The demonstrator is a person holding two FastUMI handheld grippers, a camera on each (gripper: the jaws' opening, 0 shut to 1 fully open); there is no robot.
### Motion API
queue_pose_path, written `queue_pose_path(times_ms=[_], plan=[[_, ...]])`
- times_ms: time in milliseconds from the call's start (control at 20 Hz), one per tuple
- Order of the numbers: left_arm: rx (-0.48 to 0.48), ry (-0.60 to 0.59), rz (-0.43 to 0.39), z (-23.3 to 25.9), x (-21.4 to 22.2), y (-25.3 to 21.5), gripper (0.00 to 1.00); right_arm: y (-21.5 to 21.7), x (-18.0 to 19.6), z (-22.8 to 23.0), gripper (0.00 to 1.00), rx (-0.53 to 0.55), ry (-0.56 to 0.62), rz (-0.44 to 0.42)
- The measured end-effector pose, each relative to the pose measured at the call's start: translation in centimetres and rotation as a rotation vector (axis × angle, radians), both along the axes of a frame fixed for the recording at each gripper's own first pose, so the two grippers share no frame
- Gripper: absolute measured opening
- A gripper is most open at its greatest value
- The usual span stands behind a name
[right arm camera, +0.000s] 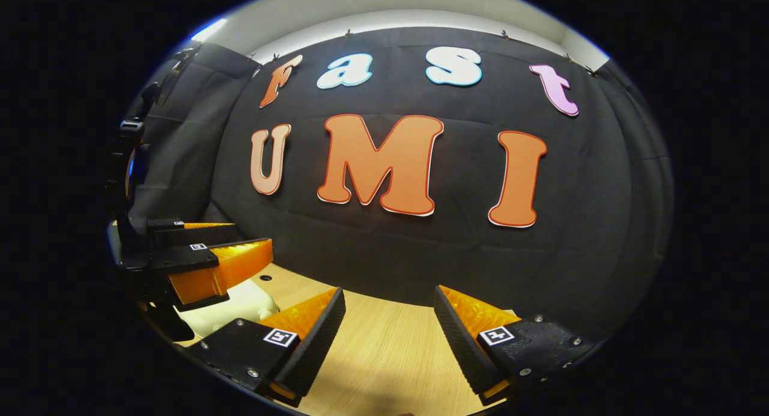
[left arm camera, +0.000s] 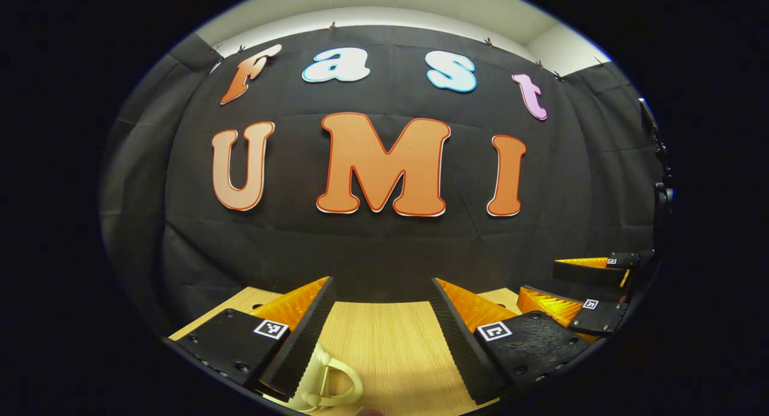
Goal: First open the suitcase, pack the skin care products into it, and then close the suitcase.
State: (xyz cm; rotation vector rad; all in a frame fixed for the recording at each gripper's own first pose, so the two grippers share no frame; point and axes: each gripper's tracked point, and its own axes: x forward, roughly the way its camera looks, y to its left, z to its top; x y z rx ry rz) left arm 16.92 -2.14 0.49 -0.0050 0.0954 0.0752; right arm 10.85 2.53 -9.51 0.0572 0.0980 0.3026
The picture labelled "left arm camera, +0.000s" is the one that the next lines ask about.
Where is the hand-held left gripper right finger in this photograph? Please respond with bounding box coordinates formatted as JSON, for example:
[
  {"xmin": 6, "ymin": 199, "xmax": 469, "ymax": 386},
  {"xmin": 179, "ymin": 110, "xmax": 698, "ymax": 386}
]
[{"xmin": 428, "ymin": 278, "xmax": 595, "ymax": 406}]

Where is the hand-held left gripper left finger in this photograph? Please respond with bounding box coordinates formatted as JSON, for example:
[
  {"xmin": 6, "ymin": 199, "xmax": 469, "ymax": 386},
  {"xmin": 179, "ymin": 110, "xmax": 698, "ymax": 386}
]
[{"xmin": 174, "ymin": 276, "xmax": 337, "ymax": 405}]

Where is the pale yellow small suitcase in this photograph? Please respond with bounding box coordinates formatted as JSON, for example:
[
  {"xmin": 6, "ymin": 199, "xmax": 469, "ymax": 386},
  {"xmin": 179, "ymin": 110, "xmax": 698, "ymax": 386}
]
[{"xmin": 288, "ymin": 342, "xmax": 365, "ymax": 412}]

